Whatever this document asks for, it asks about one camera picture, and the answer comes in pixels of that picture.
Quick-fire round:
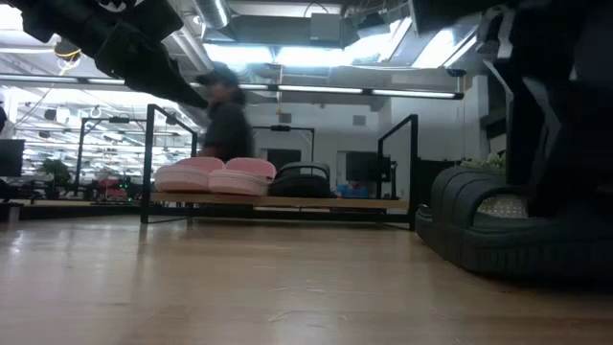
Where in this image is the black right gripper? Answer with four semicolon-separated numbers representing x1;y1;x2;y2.
506;0;613;217

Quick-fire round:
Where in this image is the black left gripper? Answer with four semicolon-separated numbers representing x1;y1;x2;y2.
93;0;210;109

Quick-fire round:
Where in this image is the black rubber slide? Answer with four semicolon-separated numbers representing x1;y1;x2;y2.
415;165;613;282
267;161;336;198

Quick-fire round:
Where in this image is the person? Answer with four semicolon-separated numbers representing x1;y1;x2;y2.
334;179;370;199
194;60;256;163

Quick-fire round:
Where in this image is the round black ceiling fixture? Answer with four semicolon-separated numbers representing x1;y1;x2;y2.
53;39;82;62

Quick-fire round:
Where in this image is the long ceiling light bar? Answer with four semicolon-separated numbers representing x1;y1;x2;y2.
0;73;465;101

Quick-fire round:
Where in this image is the dark background potted plant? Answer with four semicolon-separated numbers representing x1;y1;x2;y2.
40;157;73;200

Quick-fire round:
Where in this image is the grey ceiling box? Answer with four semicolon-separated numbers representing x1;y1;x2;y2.
309;12;344;42

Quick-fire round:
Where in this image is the dark background monitor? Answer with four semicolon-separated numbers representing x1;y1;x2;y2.
0;138;26;178

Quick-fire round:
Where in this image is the black background rig frame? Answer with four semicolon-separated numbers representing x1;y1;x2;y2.
74;116;149;193
252;125;316;164

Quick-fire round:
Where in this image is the silver ceiling air duct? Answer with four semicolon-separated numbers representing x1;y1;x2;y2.
193;0;231;30

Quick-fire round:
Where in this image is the dark wall screen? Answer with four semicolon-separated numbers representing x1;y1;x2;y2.
345;150;384;183

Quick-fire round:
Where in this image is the wooden shelf with black frame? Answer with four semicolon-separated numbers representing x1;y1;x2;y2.
140;103;420;231

